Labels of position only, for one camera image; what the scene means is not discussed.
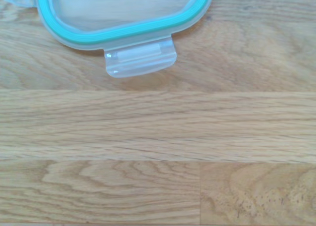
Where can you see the clear lid with teal seal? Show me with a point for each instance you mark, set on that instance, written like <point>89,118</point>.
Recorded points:
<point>128,11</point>

